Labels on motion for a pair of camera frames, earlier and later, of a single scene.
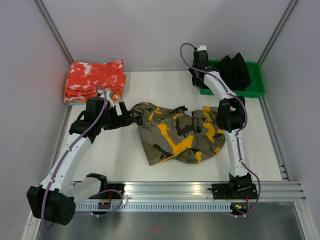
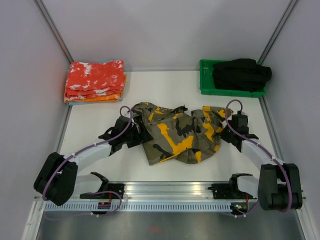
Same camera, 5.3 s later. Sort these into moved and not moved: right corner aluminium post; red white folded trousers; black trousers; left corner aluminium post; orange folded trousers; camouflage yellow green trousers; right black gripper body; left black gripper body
Moved: black trousers; left black gripper body; right black gripper body
Not moved: red white folded trousers; camouflage yellow green trousers; right corner aluminium post; left corner aluminium post; orange folded trousers
